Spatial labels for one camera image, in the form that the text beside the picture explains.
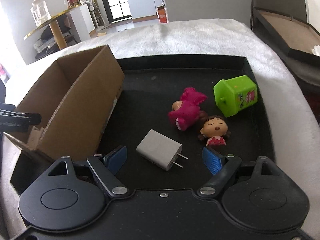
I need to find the brown-haired girl figurine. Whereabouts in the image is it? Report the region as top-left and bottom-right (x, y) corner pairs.
(198, 115), (231, 146)

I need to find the white wall charger plug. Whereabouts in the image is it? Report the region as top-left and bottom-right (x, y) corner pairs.
(136, 129), (188, 171)

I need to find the pink dinosaur figurine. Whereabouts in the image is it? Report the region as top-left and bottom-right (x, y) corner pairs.
(168, 87), (208, 131)

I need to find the brown cardboard box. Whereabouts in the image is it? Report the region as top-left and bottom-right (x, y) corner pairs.
(6, 46), (125, 161)

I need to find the green toy trash bin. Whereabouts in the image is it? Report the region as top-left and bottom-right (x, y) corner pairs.
(213, 75), (258, 117)

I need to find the black tray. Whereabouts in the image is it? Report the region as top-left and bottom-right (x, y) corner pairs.
(7, 47), (274, 193)

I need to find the white fuzzy blanket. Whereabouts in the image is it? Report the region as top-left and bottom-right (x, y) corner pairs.
(5, 19), (319, 239)

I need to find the gold round side table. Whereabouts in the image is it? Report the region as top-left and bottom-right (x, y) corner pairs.
(23, 4), (91, 50)

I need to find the clear glass jar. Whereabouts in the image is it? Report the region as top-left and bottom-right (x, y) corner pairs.
(30, 0), (51, 27)

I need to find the black framed board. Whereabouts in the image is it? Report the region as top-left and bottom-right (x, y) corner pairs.
(253, 8), (319, 66)

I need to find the orange cardboard carton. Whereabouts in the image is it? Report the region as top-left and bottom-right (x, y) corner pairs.
(157, 5), (168, 23)

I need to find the white kitchen cabinet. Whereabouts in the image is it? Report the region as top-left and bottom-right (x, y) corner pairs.
(123, 0), (166, 23)

